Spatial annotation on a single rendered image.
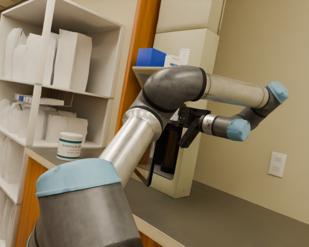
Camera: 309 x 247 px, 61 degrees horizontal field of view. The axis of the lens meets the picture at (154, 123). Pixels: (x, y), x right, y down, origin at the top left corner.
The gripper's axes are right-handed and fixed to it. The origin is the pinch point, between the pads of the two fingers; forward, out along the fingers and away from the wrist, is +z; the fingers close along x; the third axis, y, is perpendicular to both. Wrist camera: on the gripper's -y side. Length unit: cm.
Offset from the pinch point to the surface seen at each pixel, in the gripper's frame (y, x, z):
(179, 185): -27.8, -12.4, -3.7
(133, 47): 33.4, -2.5, 33.3
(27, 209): -72, 16, 86
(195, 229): -34.0, 5.9, -27.2
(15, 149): -49, 5, 154
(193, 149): -11.3, -18.3, -3.7
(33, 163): -42, 16, 88
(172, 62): 25.8, -3.4, 5.6
